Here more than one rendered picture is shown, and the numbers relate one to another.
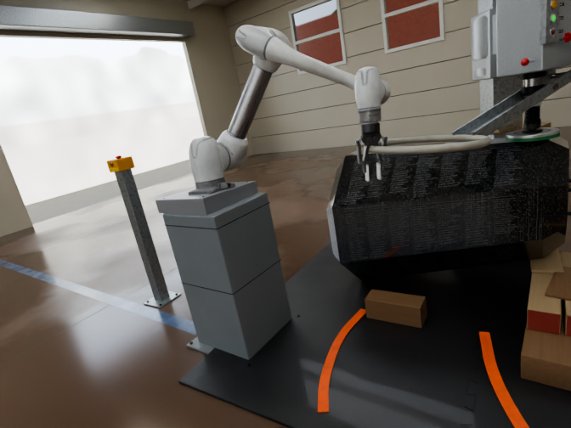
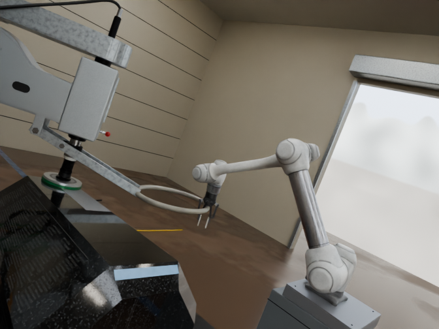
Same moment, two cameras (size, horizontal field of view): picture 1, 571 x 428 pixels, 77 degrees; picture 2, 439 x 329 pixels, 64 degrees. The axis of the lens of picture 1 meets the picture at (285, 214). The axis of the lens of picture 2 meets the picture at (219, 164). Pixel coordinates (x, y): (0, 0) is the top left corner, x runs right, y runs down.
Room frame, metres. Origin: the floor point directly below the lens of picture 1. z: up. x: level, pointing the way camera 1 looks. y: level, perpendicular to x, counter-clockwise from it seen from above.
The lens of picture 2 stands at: (3.69, -0.36, 1.46)
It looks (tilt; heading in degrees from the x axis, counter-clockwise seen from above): 5 degrees down; 182
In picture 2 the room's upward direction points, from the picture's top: 21 degrees clockwise
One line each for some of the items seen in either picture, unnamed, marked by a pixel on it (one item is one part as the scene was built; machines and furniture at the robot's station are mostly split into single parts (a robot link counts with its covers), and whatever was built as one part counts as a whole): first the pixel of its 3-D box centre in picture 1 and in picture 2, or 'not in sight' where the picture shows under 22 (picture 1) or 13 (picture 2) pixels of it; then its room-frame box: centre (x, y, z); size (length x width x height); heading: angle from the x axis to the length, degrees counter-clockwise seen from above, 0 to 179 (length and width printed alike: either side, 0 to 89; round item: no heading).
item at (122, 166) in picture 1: (142, 233); not in sight; (2.48, 1.03, 0.54); 0.20 x 0.20 x 1.09; 55
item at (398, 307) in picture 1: (395, 307); not in sight; (1.72, -0.50, 0.07); 0.30 x 0.12 x 0.12; 53
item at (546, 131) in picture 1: (532, 132); (63, 179); (1.72, -1.24, 0.89); 0.21 x 0.21 x 0.01
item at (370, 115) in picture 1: (370, 115); (213, 188); (1.49, -0.41, 1.12); 0.09 x 0.09 x 0.06
